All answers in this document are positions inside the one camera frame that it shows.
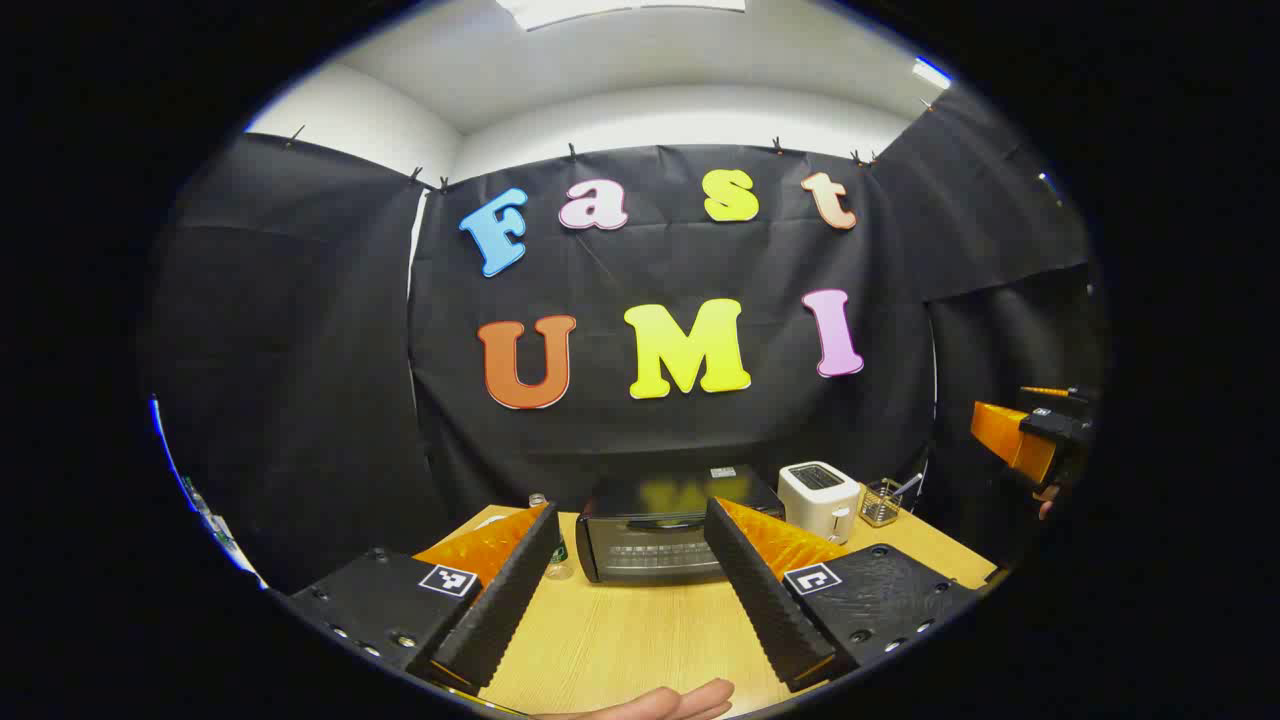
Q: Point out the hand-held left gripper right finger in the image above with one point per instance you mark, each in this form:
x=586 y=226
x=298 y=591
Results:
x=765 y=610

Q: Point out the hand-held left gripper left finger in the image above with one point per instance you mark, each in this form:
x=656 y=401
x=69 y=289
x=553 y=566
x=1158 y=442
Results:
x=500 y=600

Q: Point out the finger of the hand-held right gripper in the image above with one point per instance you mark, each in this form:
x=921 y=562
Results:
x=1010 y=435
x=1060 y=392

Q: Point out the black electric oven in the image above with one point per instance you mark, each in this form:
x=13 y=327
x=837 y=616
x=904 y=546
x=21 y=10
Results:
x=650 y=540

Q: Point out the clear plastic water bottle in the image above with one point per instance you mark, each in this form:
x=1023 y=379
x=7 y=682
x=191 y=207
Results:
x=560 y=566

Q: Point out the white toaster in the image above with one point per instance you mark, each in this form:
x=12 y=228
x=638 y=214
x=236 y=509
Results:
x=815 y=500

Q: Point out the white and blue panel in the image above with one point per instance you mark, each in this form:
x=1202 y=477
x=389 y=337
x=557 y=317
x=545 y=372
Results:
x=205 y=512

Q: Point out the black backdrop cloth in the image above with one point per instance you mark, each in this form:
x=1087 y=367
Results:
x=600 y=270

